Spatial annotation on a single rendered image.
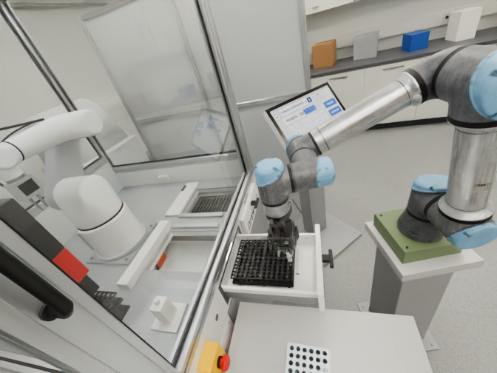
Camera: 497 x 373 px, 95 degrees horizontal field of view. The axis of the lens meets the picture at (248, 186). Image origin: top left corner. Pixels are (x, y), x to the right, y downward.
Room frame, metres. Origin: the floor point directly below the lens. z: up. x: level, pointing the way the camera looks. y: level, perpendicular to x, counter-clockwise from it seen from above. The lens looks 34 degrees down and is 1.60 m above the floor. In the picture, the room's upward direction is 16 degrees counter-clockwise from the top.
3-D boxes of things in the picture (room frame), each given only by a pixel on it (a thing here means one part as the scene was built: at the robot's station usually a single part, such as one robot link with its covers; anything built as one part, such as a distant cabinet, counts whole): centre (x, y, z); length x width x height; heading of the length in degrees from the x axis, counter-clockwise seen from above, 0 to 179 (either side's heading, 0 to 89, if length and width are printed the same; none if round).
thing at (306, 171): (0.49, -0.16, 1.27); 0.11 x 0.11 x 0.08; 82
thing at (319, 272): (0.49, -0.17, 0.87); 0.29 x 0.02 x 0.11; 159
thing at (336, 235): (1.35, -0.49, 0.51); 0.50 x 0.45 x 1.02; 24
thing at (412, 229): (0.55, -0.60, 0.87); 0.15 x 0.15 x 0.10
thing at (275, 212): (0.49, -0.06, 1.19); 0.08 x 0.08 x 0.05
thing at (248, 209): (0.90, 0.02, 0.87); 0.29 x 0.02 x 0.11; 159
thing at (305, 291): (0.56, 0.03, 0.86); 0.40 x 0.26 x 0.06; 69
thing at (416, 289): (0.55, -0.59, 0.38); 0.30 x 0.30 x 0.76; 84
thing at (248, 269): (0.56, 0.02, 0.87); 0.22 x 0.18 x 0.06; 69
